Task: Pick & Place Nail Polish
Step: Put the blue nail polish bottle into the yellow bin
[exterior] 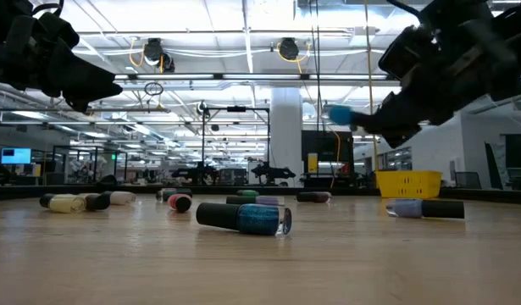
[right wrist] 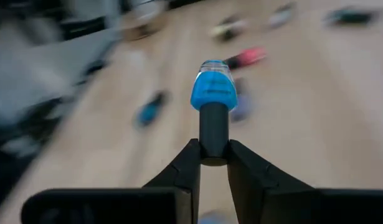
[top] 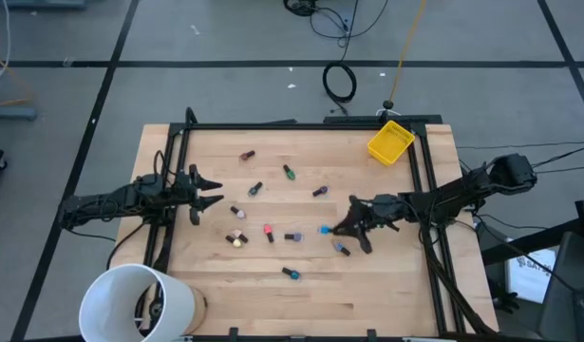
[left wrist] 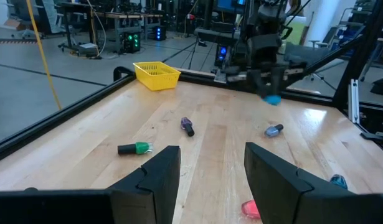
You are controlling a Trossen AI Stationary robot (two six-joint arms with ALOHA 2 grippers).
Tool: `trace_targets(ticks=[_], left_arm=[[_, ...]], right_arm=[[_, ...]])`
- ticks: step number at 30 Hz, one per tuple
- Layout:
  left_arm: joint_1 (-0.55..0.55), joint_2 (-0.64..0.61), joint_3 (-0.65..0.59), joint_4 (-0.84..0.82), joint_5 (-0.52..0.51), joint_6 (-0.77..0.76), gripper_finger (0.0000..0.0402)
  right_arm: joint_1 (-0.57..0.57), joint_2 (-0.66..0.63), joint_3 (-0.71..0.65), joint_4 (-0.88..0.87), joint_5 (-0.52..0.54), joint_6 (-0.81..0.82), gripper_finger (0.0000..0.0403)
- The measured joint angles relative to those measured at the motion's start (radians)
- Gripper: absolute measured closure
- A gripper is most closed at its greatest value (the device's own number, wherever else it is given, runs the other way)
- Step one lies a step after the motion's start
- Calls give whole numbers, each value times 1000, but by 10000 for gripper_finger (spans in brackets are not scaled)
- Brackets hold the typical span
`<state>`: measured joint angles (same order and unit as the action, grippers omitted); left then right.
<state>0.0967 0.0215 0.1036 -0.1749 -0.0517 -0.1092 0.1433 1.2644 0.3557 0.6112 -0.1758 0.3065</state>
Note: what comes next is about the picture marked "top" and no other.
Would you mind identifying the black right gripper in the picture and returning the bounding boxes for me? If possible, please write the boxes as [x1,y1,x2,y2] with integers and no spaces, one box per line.
[332,193,403,256]

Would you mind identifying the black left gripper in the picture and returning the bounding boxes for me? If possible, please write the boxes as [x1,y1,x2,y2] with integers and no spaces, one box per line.
[170,163,225,227]

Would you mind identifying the yellow plastic basket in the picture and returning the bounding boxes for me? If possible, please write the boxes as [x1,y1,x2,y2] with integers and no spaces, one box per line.
[367,120,416,167]

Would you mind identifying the black beam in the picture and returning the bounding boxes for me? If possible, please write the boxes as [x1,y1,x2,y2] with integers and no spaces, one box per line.
[480,217,582,266]

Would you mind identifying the black glove-like object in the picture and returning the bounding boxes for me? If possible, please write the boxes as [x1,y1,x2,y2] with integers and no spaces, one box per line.
[491,283,521,314]

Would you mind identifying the white printed box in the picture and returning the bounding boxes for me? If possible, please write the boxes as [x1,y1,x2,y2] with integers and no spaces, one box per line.
[504,248,557,305]

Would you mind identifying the grey floor bar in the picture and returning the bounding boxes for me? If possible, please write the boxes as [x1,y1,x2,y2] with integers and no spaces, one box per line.
[4,0,88,10]
[0,104,39,122]

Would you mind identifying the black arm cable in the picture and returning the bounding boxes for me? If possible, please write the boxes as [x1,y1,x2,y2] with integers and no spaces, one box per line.
[104,218,149,272]

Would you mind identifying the black aluminium table frame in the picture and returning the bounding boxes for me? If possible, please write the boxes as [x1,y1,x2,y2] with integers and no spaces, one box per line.
[141,106,468,342]

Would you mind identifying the black cable bundle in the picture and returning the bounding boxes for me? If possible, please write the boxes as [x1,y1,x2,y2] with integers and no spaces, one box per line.
[417,222,497,336]

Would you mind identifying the coiled black cable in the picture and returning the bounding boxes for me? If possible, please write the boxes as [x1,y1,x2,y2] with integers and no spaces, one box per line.
[321,60,359,118]

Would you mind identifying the yellow cable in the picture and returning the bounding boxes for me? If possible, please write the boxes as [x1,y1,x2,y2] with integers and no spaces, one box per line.
[388,0,428,104]

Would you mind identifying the tangled black cables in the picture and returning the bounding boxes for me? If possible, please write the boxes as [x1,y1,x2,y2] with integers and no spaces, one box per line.
[282,0,391,49]

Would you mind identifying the orange cable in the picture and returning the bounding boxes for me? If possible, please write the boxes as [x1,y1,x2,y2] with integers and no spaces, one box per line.
[0,47,35,108]

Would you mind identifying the white cable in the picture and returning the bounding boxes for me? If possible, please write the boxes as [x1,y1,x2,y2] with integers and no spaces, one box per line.
[0,0,12,92]

